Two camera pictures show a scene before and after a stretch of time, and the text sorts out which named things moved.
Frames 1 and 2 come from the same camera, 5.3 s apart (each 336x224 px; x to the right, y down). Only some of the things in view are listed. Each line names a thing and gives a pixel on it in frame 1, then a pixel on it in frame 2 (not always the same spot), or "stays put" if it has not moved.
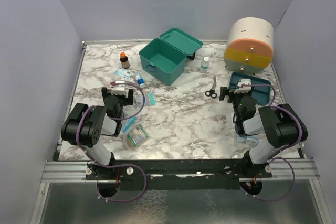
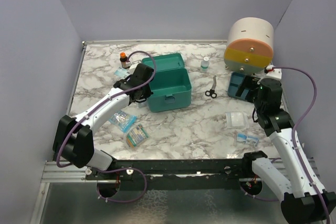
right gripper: x=226 y=91 to x=247 y=83
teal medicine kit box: x=165 y=59 to x=172 y=89
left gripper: x=128 y=100 to x=148 y=93
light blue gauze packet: x=123 y=73 stays put
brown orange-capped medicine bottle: x=124 y=60 stays put
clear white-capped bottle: x=205 y=64 stays put
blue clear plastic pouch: x=128 y=124 stays put
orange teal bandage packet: x=137 y=136 stays put
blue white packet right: x=252 y=139 stays put
